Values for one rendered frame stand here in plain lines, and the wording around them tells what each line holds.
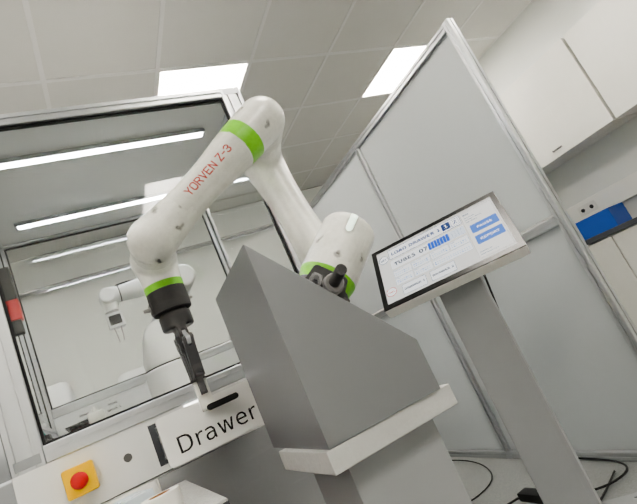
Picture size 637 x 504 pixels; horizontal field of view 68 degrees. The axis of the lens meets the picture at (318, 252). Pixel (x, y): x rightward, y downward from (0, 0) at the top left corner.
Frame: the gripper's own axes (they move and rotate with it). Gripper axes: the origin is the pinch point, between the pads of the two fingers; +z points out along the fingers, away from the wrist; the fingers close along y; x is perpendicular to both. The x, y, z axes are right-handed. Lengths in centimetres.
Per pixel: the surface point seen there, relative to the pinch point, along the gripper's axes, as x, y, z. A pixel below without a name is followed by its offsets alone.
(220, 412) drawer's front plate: 2.2, -1.1, 5.2
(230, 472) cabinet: 4.8, -32.1, 21.7
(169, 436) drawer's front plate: -9.7, -1.1, 5.2
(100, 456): -24.5, -32.1, 2.8
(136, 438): -15.1, -32.1, 2.4
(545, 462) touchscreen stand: 97, -18, 64
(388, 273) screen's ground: 84, -32, -15
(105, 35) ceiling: 31, -89, -187
